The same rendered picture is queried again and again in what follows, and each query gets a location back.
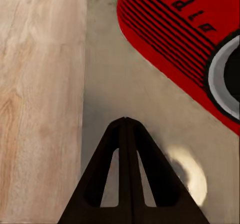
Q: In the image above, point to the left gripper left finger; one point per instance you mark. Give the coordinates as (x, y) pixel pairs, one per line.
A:
(84, 205)

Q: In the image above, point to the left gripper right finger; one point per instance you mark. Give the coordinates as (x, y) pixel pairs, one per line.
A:
(174, 203)

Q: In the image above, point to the coffee table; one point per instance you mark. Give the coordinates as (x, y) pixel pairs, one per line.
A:
(120, 82)

